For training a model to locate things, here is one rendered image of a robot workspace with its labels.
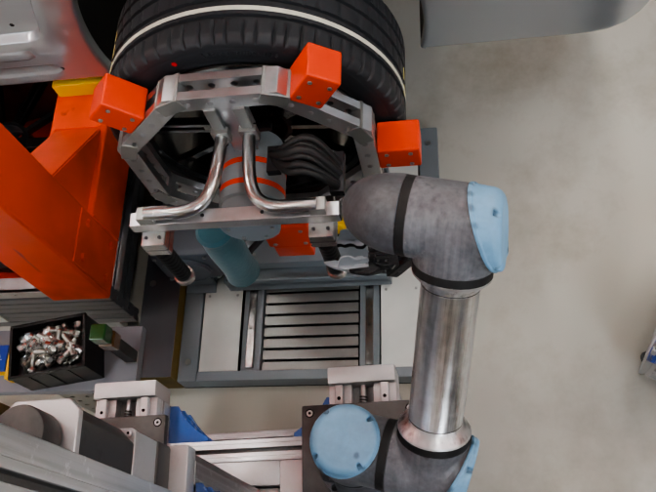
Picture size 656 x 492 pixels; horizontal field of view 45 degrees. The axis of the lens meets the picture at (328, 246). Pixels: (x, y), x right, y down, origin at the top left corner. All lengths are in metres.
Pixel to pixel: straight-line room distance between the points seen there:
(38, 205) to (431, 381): 0.99
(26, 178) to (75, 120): 0.46
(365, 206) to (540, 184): 1.58
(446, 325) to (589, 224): 1.48
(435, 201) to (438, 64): 1.84
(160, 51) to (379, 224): 0.68
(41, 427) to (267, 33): 0.91
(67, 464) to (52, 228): 1.21
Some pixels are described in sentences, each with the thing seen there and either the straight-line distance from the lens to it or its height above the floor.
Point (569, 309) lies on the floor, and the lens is 2.47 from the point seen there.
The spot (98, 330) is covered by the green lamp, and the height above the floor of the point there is 0.66.
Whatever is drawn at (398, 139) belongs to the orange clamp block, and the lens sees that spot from 1.68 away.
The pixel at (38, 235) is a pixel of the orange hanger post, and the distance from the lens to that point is 1.82.
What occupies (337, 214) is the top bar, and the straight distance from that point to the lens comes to 1.51.
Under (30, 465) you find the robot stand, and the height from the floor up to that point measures 1.75.
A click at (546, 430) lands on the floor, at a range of 2.36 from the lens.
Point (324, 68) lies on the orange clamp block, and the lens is 1.48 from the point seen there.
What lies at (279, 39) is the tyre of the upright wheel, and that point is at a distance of 1.53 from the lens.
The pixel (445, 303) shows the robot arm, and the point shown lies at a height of 1.25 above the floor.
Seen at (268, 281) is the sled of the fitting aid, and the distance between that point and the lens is 2.39.
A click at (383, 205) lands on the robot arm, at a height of 1.35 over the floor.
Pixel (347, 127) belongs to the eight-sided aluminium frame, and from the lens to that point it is 1.61.
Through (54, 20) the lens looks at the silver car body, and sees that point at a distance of 2.02.
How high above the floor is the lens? 2.30
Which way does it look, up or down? 63 degrees down
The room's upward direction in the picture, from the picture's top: 22 degrees counter-clockwise
